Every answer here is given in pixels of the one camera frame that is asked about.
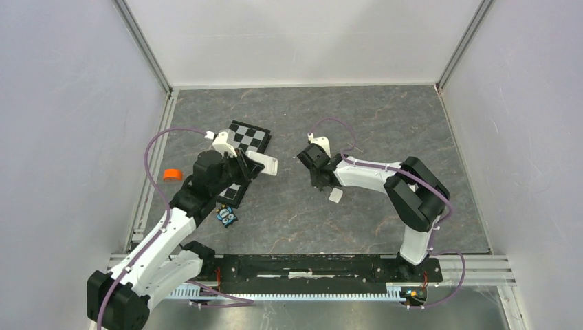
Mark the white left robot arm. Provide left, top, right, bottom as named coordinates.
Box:
left=87, top=149, right=278, bottom=329

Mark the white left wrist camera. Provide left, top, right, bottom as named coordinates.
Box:
left=205, top=129, right=237, bottom=157

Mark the orange tape roll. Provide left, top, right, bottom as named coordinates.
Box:
left=162, top=168, right=184, bottom=182

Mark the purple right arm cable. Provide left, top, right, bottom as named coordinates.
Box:
left=307, top=117, right=466, bottom=311

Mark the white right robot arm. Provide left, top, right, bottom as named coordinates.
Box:
left=298, top=143, right=452, bottom=281

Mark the white slotted cable duct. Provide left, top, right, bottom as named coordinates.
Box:
left=166, top=284, right=406, bottom=303

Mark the white remote control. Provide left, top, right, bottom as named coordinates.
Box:
left=245, top=150, right=278, bottom=176

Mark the white battery cover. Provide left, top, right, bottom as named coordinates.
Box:
left=329, top=188, right=343, bottom=204

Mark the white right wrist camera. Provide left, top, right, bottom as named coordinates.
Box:
left=307, top=133, right=331, bottom=157

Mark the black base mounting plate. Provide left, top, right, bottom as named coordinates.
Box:
left=193, top=254, right=443, bottom=294

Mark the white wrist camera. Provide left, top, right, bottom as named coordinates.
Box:
left=307, top=133, right=331, bottom=157
left=205, top=129, right=237, bottom=157

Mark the black white chessboard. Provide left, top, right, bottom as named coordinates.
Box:
left=214, top=120, right=272, bottom=210

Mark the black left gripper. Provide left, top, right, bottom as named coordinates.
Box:
left=211, top=147, right=265, bottom=196

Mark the blue owl eraser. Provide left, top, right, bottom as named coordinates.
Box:
left=216, top=205, right=239, bottom=228

